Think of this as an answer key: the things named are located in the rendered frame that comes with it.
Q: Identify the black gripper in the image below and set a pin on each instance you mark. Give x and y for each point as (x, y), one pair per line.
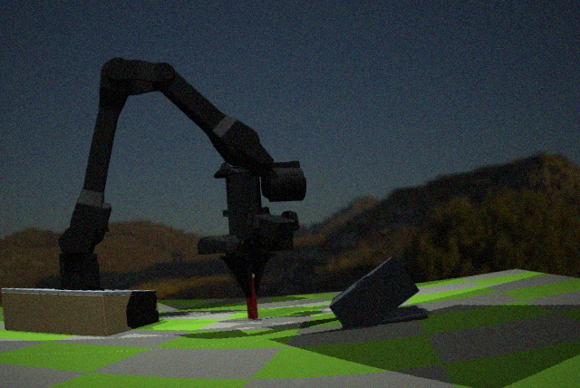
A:
(243, 259)

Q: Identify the dark grey sloped panel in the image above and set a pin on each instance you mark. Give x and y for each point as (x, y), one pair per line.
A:
(374, 299)

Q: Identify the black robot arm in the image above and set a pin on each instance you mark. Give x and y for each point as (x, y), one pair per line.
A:
(236, 142)

